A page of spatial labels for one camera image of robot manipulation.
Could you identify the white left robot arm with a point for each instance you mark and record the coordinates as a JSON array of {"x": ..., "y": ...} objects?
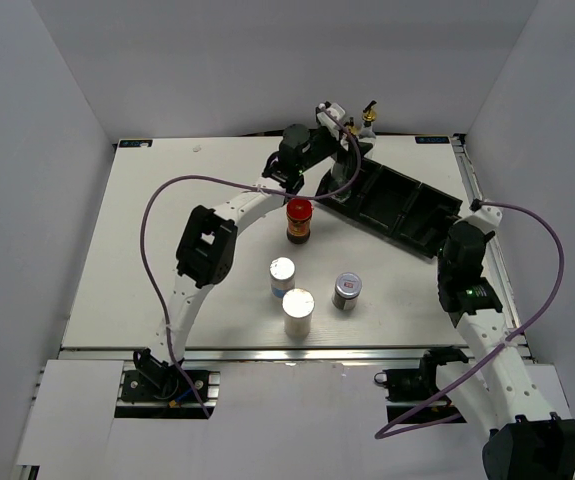
[{"x": 205, "y": 253}]

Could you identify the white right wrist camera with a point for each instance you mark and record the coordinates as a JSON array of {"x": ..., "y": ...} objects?
[{"x": 484, "y": 217}]

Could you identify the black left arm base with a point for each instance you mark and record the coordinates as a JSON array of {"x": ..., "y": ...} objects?
[{"x": 155, "y": 390}]

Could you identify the clear glass oil bottle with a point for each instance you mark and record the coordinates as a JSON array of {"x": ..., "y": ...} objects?
[{"x": 342, "y": 175}]

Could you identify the black compartment tray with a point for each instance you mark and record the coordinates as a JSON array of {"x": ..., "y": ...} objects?
[{"x": 407, "y": 192}]

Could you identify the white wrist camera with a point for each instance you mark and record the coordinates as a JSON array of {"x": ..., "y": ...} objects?
[
  {"x": 484, "y": 217},
  {"x": 330, "y": 120}
]

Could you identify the white silver-lid shaker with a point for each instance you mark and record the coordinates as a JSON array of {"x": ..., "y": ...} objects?
[{"x": 298, "y": 306}]

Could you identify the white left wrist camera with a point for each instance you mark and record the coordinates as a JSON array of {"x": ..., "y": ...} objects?
[{"x": 330, "y": 120}]

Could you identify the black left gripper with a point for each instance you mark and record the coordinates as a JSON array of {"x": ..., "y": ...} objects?
[{"x": 335, "y": 144}]

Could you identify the blue-label silver-lid shaker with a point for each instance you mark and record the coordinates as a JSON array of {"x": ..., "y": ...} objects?
[{"x": 282, "y": 272}]

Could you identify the red-lid sauce jar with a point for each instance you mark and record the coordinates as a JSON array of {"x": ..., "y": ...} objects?
[{"x": 299, "y": 214}]

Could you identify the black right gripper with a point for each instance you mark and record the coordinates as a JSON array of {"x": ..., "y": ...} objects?
[{"x": 487, "y": 236}]

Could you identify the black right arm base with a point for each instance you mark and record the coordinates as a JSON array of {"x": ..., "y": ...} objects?
[{"x": 408, "y": 387}]

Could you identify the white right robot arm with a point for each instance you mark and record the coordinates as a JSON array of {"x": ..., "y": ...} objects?
[{"x": 523, "y": 436}]

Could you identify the red-label spice jar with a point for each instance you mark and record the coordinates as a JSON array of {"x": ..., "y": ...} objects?
[{"x": 347, "y": 289}]

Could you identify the dark-filled glass oil bottle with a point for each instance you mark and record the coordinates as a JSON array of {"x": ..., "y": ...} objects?
[{"x": 367, "y": 138}]

